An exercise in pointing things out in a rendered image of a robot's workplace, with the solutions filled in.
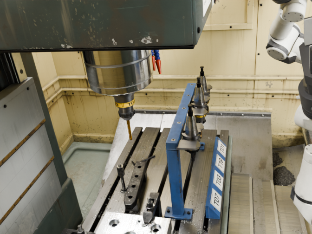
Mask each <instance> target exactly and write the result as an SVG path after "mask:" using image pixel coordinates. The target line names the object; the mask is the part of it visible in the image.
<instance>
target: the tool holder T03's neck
mask: <svg viewBox="0 0 312 234"><path fill-rule="evenodd" d="M114 99H115V102H116V103H120V104H123V103H128V102H131V101H132V100H134V95H132V96H129V97H124V98H116V97H114ZM132 106H133V105H132ZM118 108H120V107H118ZM125 108H129V107H125Z"/></svg>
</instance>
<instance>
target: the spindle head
mask: <svg viewBox="0 0 312 234"><path fill-rule="evenodd" d="M211 9H212V0H211V2H210V4H209V6H208V8H207V10H206V13H205V15H204V16H203V0H0V53H20V52H85V51H130V50H175V49H194V47H195V45H197V43H198V40H199V38H200V35H201V33H202V31H203V28H204V26H205V23H206V21H207V19H208V16H209V13H210V11H211Z"/></svg>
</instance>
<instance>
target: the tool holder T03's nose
mask: <svg viewBox="0 0 312 234"><path fill-rule="evenodd" d="M118 114H119V116H120V117H121V118H122V119H123V120H131V119H132V117H133V116H134V114H135V110H134V108H133V106H131V107H129V108H119V111H118Z"/></svg>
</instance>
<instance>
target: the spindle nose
mask: <svg viewBox="0 0 312 234"><path fill-rule="evenodd" d="M82 56H83V60H84V66H85V71H86V75H87V80H88V83H89V85H90V88H91V89H92V90H93V91H94V92H96V93H98V94H102V95H108V96H117V95H125V94H130V93H134V92H137V91H140V90H142V89H144V88H145V87H147V86H148V85H149V84H150V83H151V82H152V81H153V64H152V55H151V50H130V51H85V52H82Z"/></svg>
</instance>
